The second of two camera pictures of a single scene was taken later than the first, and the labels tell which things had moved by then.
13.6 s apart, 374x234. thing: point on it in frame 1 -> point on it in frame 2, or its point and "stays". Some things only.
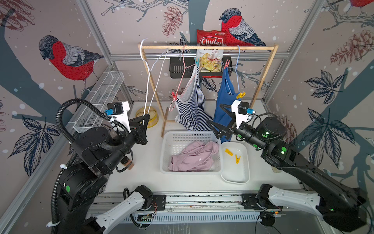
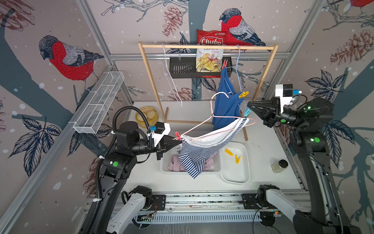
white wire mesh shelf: [90, 115] stays
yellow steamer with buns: [153, 113] stays
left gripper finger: [146, 118] -> [173, 143]
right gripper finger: [219, 130] -> [260, 107]
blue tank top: [222, 120] stays
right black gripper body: [244, 134] -> [271, 121]
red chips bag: [210, 60] stays
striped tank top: [193, 112] -> [196, 148]
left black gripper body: [138, 133] -> [159, 149]
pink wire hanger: [175, 98] -> [235, 117]
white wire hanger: [149, 70] -> [180, 106]
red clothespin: [174, 95] -> [178, 136]
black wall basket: [182, 68] stays
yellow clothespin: [237, 160] stays
